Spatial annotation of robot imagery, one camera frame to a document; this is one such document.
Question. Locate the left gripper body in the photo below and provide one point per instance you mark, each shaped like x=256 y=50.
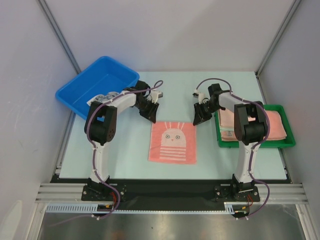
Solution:
x=144 y=107

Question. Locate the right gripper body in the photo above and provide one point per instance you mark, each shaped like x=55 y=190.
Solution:
x=201 y=110

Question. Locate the patterned towel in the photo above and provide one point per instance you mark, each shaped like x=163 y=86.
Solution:
x=102 y=98

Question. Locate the light pink embroidered towel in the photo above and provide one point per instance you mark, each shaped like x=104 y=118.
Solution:
x=226 y=118

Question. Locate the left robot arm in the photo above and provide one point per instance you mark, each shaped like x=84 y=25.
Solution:
x=101 y=122

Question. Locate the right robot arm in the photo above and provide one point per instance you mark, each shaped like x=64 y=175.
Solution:
x=251 y=126

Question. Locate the blue plastic bin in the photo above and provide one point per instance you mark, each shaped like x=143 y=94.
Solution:
x=101 y=77

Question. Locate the green plastic tray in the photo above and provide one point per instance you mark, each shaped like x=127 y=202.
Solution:
x=289 y=141

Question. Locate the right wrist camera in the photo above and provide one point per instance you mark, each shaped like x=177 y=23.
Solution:
x=201 y=97

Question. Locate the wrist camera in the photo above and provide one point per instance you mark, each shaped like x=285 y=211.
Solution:
x=201 y=97
x=155 y=95

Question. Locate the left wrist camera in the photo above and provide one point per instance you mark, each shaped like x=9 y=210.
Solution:
x=155 y=95

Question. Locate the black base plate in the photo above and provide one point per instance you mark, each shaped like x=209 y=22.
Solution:
x=163 y=195

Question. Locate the aluminium frame rail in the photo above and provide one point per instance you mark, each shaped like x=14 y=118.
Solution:
x=72 y=192

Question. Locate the white slotted cable duct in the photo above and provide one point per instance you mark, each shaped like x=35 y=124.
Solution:
x=80 y=208

